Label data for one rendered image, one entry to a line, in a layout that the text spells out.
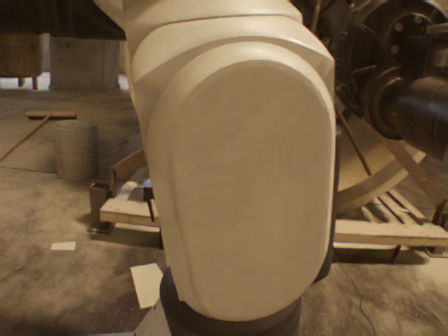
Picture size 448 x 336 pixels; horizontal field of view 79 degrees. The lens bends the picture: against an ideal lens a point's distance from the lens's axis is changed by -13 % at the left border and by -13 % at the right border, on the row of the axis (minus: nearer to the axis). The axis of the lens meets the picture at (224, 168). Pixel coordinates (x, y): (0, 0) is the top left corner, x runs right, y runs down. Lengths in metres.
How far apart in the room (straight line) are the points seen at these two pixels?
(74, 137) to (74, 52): 5.14
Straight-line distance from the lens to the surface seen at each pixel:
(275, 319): 0.17
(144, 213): 1.39
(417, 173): 1.66
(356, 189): 1.71
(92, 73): 7.04
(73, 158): 2.19
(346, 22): 0.69
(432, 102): 0.50
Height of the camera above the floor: 0.87
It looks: 20 degrees down
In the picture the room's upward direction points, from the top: 6 degrees clockwise
